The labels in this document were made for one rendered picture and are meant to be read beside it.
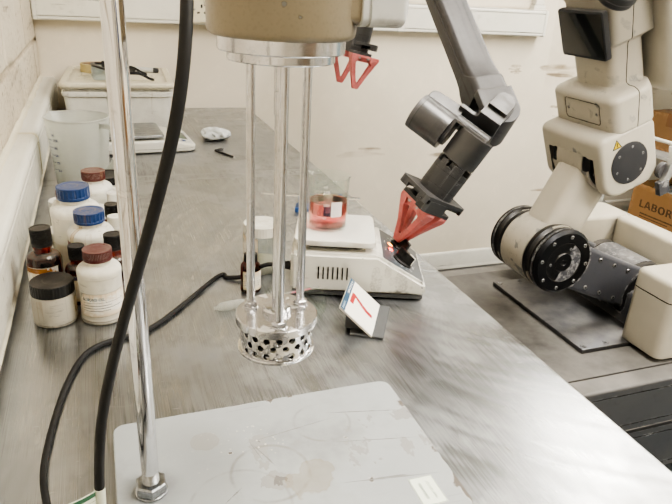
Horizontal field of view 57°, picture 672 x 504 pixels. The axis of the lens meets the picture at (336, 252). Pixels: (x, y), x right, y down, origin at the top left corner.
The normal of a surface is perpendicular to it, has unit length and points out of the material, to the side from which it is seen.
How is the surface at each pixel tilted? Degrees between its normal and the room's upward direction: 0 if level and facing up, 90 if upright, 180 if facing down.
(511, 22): 90
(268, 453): 0
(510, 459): 0
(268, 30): 90
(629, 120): 90
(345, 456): 0
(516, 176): 90
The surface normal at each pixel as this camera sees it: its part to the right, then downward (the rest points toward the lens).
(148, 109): 0.30, 0.44
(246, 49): -0.47, 0.33
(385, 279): -0.01, 0.39
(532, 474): 0.05, -0.92
